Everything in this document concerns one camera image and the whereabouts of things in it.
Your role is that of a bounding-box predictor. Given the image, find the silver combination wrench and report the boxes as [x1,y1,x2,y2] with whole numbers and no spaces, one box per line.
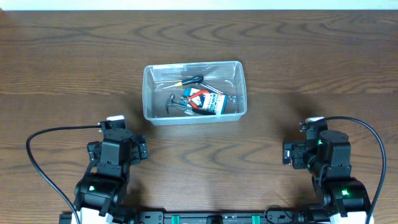
[200,82,237,102]

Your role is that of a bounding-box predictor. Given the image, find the red handled pliers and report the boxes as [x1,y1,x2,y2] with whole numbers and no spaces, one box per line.
[180,88,210,109]

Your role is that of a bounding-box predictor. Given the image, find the small claw hammer black grip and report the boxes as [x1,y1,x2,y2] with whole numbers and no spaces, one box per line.
[165,94,215,115]

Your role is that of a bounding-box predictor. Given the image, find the blue white product box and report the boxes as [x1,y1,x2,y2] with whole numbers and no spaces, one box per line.
[202,92,227,115]

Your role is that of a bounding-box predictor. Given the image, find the clear plastic container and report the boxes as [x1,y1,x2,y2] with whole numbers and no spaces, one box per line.
[142,61,248,126]

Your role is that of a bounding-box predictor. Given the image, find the black handled screwdriver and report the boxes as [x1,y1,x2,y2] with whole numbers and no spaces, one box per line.
[163,75,204,90]

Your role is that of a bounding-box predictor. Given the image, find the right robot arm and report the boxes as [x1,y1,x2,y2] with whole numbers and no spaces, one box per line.
[282,117,372,223]

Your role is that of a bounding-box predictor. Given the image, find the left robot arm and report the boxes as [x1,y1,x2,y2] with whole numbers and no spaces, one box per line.
[71,115,148,223]

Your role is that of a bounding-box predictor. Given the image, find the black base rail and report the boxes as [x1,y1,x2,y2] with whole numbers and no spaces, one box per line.
[58,210,371,224]

